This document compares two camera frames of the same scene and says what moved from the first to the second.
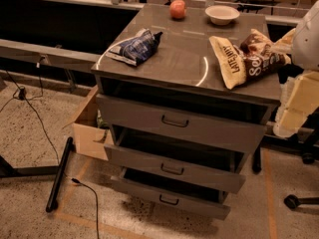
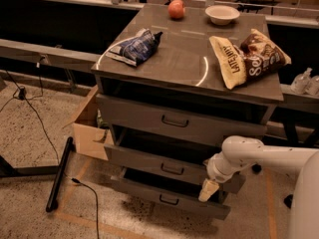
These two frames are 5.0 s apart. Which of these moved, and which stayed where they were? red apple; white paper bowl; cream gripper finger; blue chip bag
Moved: cream gripper finger
Stayed: white paper bowl; blue chip bag; red apple
